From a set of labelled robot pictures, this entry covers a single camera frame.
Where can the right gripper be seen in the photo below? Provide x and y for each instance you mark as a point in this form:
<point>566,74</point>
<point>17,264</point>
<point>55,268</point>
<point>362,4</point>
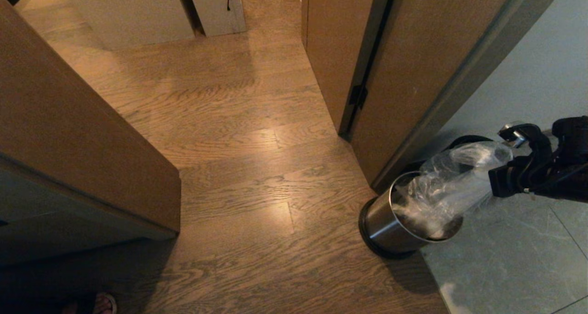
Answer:
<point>505,181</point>

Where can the clear plastic trash bag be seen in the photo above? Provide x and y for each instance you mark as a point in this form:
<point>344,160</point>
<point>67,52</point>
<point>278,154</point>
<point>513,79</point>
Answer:
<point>448,185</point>

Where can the round steel trash bin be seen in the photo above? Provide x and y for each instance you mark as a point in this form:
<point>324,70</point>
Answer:
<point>383,222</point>

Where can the brown wooden door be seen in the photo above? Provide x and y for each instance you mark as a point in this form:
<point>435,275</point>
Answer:
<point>427,75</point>

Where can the black door hinge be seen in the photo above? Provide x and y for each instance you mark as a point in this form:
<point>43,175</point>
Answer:
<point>358,96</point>

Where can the white cabinet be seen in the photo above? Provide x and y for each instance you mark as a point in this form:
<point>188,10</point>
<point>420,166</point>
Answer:
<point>138,10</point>

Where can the person's foot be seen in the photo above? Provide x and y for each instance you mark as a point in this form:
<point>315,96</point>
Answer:
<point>104,304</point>

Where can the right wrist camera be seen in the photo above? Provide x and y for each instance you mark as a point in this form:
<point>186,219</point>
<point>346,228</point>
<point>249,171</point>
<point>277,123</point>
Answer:
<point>533,137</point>

